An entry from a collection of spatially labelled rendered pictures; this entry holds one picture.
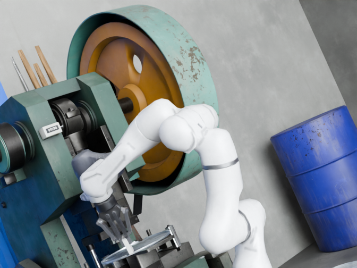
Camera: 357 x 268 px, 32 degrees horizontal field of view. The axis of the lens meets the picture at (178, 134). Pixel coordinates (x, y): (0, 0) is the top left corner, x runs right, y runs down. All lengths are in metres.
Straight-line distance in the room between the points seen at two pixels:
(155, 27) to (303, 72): 3.03
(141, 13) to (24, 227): 1.02
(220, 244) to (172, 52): 0.91
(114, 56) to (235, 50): 2.25
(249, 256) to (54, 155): 0.87
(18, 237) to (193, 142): 1.26
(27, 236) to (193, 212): 1.73
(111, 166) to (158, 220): 2.11
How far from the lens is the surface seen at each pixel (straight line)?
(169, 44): 2.44
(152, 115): 1.87
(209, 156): 1.79
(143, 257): 2.38
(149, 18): 2.54
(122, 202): 2.45
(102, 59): 2.85
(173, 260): 2.49
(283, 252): 4.69
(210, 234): 1.79
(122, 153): 1.93
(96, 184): 2.01
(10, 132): 2.35
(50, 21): 4.10
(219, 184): 1.80
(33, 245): 2.72
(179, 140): 1.76
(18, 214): 2.73
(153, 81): 2.60
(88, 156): 2.12
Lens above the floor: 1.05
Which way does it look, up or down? 2 degrees up
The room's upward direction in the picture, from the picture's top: 24 degrees counter-clockwise
